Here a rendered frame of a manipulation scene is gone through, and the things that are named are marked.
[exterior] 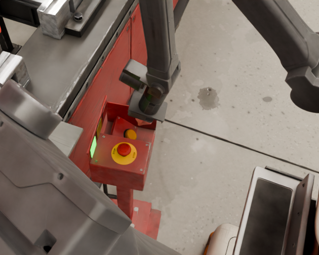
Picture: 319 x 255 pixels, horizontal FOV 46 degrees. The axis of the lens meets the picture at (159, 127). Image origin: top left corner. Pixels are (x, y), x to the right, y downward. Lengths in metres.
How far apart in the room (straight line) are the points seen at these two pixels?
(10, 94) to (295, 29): 0.49
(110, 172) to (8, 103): 0.86
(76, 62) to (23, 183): 0.97
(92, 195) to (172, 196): 1.70
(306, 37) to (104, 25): 0.76
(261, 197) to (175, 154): 1.23
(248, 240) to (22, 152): 0.59
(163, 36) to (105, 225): 0.60
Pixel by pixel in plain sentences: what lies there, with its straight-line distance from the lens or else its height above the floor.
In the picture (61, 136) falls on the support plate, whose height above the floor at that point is 1.00.
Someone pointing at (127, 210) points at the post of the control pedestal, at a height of 0.27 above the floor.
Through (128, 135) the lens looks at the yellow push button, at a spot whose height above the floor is 0.73.
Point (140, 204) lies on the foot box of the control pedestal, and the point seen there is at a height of 0.12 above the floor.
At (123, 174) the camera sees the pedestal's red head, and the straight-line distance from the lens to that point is 1.06.
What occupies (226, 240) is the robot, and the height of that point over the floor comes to 0.28.
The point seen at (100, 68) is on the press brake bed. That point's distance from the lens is 1.27.
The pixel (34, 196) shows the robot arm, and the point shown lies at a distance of 0.18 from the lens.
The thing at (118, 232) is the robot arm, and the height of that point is 1.54.
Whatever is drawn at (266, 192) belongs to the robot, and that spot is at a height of 1.04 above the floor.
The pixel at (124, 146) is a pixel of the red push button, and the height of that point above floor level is 0.81.
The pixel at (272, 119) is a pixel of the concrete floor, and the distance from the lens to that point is 2.23.
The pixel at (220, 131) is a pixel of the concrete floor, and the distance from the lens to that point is 2.09.
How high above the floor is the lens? 1.72
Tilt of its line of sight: 57 degrees down
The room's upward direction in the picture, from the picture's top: 8 degrees clockwise
